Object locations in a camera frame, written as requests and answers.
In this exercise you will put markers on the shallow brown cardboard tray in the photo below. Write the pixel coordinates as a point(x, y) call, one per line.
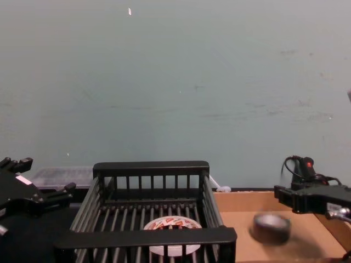
point(241, 227)

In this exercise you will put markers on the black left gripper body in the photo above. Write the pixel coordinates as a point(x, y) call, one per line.
point(16, 197)

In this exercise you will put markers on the clear plastic case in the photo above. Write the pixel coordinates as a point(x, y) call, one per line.
point(60, 175)

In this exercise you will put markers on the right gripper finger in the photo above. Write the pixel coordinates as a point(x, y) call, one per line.
point(310, 202)
point(283, 194)

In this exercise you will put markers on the roll of white tape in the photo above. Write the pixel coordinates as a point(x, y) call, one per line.
point(170, 222)

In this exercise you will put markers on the black rack with steel bars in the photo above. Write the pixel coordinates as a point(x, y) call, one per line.
point(150, 166)

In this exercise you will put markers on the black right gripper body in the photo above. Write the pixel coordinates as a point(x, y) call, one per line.
point(340, 195)

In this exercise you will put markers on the roll of silver tape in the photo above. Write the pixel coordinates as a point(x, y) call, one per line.
point(270, 234)

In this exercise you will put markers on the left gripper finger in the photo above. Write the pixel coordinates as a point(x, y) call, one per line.
point(55, 195)
point(19, 165)

